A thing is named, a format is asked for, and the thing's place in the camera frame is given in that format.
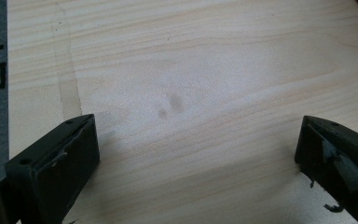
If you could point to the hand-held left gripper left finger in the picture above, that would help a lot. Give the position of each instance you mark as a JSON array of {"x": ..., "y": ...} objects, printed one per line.
[{"x": 59, "y": 168}]

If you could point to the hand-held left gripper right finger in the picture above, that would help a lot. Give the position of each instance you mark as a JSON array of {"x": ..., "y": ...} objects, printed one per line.
[{"x": 341, "y": 155}]

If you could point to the clear tape strip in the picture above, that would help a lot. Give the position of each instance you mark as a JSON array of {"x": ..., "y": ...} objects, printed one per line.
[{"x": 66, "y": 71}]

